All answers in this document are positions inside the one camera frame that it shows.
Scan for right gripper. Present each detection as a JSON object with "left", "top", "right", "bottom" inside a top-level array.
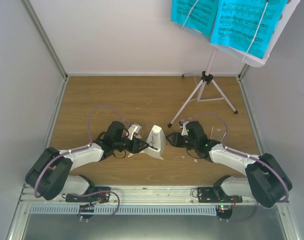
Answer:
[{"left": 166, "top": 132, "right": 197, "bottom": 150}]

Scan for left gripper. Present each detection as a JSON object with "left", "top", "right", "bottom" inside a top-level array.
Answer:
[{"left": 114, "top": 136, "right": 149, "bottom": 154}]

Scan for white metronome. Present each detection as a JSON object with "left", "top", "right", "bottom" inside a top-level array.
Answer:
[{"left": 143, "top": 125, "right": 166, "bottom": 160}]

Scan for clear metronome cover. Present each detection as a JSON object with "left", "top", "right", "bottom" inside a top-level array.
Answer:
[{"left": 210, "top": 126, "right": 226, "bottom": 142}]

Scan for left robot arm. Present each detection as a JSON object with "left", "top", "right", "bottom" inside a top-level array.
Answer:
[{"left": 25, "top": 121, "right": 149, "bottom": 202}]

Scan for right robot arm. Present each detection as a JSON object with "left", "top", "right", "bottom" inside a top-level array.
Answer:
[{"left": 166, "top": 121, "right": 292, "bottom": 208}]

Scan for pink music stand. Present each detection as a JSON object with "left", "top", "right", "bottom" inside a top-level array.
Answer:
[{"left": 168, "top": 0, "right": 299, "bottom": 127}]

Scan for left blue sheet music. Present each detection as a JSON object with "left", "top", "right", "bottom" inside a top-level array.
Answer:
[{"left": 171, "top": 0, "right": 219, "bottom": 37}]

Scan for blue sheet music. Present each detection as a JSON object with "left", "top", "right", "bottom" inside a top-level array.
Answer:
[
  {"left": 210, "top": 0, "right": 287, "bottom": 59},
  {"left": 171, "top": 0, "right": 219, "bottom": 37}
]

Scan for right blue sheet music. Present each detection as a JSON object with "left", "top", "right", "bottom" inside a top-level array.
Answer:
[{"left": 210, "top": 0, "right": 287, "bottom": 59}]

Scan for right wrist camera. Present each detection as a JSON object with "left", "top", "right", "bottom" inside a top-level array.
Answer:
[{"left": 179, "top": 119, "right": 189, "bottom": 136}]

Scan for aluminium rail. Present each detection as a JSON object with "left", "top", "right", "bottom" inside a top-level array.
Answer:
[{"left": 19, "top": 185, "right": 256, "bottom": 205}]

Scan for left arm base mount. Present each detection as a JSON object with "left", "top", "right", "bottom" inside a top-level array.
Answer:
[{"left": 62, "top": 186, "right": 111, "bottom": 213}]

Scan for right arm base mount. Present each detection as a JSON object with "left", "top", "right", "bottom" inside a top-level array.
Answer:
[{"left": 191, "top": 186, "right": 243, "bottom": 221}]

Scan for grey slotted cable duct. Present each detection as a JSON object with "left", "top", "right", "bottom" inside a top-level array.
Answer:
[{"left": 30, "top": 204, "right": 216, "bottom": 216}]

